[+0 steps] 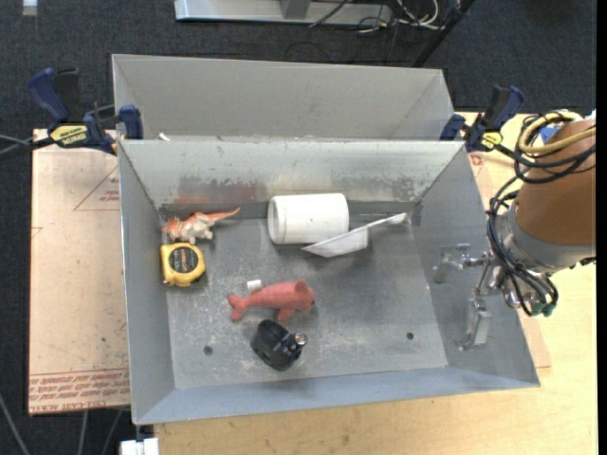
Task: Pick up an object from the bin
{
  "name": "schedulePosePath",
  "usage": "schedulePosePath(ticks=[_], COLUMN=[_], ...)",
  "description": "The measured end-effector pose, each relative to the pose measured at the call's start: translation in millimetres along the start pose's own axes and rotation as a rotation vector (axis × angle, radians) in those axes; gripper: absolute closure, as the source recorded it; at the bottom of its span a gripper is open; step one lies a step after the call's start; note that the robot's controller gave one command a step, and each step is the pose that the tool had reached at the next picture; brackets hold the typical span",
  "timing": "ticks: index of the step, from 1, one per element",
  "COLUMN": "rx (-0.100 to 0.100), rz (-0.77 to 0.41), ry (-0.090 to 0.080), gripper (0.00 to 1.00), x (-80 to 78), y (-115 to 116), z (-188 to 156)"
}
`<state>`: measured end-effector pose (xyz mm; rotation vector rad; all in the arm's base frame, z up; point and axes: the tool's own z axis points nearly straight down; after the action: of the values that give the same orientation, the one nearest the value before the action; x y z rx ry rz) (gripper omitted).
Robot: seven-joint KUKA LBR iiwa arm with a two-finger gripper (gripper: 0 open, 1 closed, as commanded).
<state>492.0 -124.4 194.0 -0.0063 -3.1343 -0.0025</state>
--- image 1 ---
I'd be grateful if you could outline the black round knob metal tip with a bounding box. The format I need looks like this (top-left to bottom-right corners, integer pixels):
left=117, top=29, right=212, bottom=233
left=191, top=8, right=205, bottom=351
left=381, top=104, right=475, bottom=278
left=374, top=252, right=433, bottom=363
left=249, top=318, right=309, bottom=373

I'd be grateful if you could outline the yellow and black tape measure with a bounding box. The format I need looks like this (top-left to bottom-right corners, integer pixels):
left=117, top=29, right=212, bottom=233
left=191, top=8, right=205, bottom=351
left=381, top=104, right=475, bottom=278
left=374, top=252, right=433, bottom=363
left=159, top=242, right=208, bottom=288

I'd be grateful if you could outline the orange and white toy dinosaur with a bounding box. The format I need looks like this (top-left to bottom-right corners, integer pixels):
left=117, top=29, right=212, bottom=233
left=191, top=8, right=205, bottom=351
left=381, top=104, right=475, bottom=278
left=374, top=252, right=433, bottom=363
left=160, top=207, right=242, bottom=245

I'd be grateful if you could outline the brown cardboard board red print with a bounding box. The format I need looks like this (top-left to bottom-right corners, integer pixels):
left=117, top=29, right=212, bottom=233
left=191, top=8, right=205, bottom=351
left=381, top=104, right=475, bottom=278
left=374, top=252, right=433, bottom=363
left=28, top=128, right=554, bottom=416

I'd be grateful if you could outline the white plastic cylinder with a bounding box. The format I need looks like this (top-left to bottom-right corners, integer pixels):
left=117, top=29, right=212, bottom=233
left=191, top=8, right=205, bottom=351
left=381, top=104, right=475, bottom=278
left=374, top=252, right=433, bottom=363
left=267, top=192, right=351, bottom=246

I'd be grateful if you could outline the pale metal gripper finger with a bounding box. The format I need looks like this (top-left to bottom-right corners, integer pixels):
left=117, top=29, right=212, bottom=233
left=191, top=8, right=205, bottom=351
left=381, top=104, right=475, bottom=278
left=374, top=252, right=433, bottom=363
left=455, top=295, right=494, bottom=351
left=432, top=243, right=486, bottom=284

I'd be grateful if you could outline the white folded card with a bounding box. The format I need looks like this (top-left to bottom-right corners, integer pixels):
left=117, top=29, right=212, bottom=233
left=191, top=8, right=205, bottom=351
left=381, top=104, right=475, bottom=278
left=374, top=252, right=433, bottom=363
left=302, top=212, right=409, bottom=259

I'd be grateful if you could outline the grey metal bin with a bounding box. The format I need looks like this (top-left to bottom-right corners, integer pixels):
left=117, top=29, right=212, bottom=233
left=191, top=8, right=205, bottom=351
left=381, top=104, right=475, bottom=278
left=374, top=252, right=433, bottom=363
left=111, top=53, right=542, bottom=427

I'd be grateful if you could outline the pink toy whale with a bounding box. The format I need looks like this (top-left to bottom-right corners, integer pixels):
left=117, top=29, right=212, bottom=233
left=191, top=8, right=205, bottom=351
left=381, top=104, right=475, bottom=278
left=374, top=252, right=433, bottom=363
left=226, top=278, right=317, bottom=323

